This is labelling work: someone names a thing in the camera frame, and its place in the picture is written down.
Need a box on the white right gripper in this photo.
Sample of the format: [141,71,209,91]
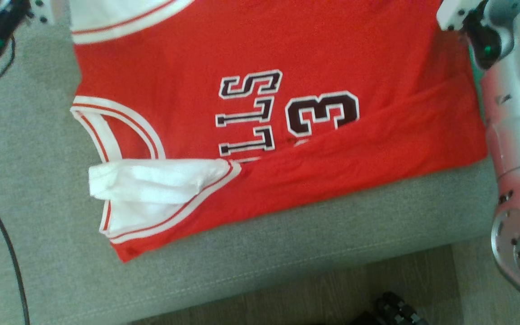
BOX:
[436,0,486,32]

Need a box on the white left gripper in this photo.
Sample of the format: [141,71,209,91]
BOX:
[26,0,58,26]

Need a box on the red white basketball jersey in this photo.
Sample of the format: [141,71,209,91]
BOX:
[69,0,489,264]

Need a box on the grey sofa seat cushion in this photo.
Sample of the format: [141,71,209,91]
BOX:
[0,0,501,325]

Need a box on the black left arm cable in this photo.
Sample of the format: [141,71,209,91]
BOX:
[0,35,31,325]

